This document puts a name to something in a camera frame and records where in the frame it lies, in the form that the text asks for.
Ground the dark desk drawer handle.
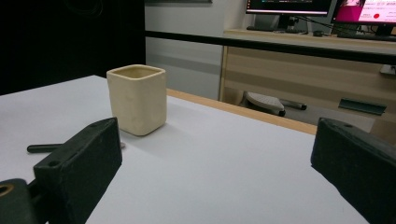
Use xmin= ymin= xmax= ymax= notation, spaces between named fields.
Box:
xmin=337 ymin=97 xmax=388 ymax=117

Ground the white cabinet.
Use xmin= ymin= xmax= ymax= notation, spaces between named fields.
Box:
xmin=145 ymin=3 xmax=227 ymax=101

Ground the light wooden desk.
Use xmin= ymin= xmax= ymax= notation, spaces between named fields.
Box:
xmin=219 ymin=28 xmax=396 ymax=147

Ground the cream square cup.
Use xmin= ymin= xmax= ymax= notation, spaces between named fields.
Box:
xmin=106 ymin=63 xmax=168 ymax=137

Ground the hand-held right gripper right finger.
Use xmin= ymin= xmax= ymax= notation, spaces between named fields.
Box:
xmin=310 ymin=117 xmax=396 ymax=224

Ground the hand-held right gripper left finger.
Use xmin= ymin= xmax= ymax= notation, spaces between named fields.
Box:
xmin=33 ymin=117 xmax=123 ymax=224

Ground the black pen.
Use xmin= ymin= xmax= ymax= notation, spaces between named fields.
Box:
xmin=26 ymin=141 xmax=126 ymax=154

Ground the black horizontal frame bar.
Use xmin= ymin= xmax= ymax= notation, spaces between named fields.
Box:
xmin=145 ymin=30 xmax=396 ymax=66

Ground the black keyboard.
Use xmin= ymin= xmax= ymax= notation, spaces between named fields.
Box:
xmin=337 ymin=32 xmax=396 ymax=43

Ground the black curtain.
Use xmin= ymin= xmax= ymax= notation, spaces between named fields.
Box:
xmin=0 ymin=0 xmax=147 ymax=96

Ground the grey chair base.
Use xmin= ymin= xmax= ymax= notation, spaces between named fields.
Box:
xmin=241 ymin=91 xmax=308 ymax=118

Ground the computer monitor with dark screen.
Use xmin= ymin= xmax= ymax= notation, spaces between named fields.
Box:
xmin=245 ymin=0 xmax=338 ymax=34

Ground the computer monitor with pink screen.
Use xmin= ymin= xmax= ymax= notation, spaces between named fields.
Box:
xmin=331 ymin=0 xmax=396 ymax=36

